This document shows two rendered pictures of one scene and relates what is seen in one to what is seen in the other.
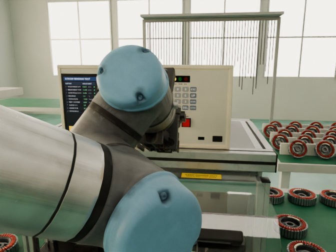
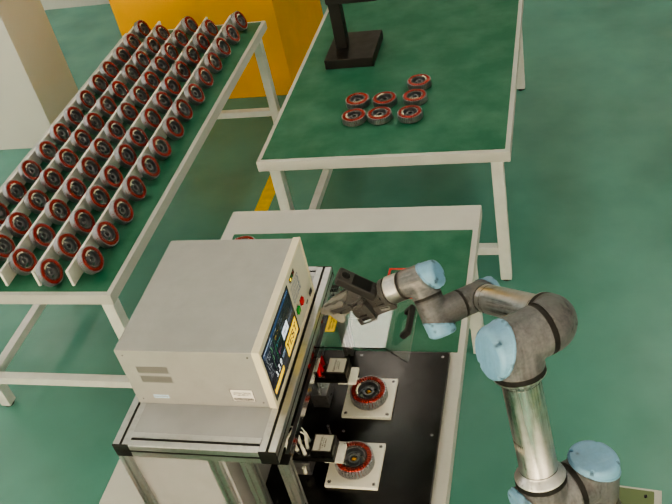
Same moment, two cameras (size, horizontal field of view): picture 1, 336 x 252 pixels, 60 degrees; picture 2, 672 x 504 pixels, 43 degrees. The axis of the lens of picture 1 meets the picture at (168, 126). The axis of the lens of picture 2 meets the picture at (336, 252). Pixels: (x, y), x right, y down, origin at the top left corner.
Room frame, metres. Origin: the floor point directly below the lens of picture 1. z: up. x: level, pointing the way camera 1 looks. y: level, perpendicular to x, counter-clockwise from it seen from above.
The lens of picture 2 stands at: (0.19, 1.66, 2.74)
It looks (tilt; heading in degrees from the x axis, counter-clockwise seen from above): 39 degrees down; 283
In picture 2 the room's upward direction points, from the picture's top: 14 degrees counter-clockwise
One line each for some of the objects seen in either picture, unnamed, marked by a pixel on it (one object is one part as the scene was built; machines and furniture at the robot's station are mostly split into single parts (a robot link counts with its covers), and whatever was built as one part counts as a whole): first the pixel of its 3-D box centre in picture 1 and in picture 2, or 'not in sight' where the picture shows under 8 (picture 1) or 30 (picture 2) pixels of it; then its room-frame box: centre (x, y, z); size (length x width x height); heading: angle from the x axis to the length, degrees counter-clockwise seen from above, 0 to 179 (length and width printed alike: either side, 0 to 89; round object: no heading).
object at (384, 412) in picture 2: not in sight; (370, 398); (0.58, -0.03, 0.78); 0.15 x 0.15 x 0.01; 83
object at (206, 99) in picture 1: (155, 97); (221, 318); (0.91, 0.04, 1.22); 0.44 x 0.39 x 0.20; 83
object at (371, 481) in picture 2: not in sight; (355, 465); (0.61, 0.21, 0.78); 0.15 x 0.15 x 0.01; 83
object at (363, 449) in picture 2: not in sight; (354, 459); (0.61, 0.21, 0.80); 0.11 x 0.11 x 0.04
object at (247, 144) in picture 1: (151, 136); (232, 353); (0.91, 0.05, 1.09); 0.68 x 0.44 x 0.05; 83
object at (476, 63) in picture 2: not in sight; (416, 116); (0.49, -2.29, 0.38); 1.85 x 1.10 x 0.75; 83
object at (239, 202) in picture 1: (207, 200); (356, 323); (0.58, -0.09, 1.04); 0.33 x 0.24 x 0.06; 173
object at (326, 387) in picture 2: not in sight; (322, 392); (0.72, -0.05, 0.80); 0.07 x 0.05 x 0.06; 83
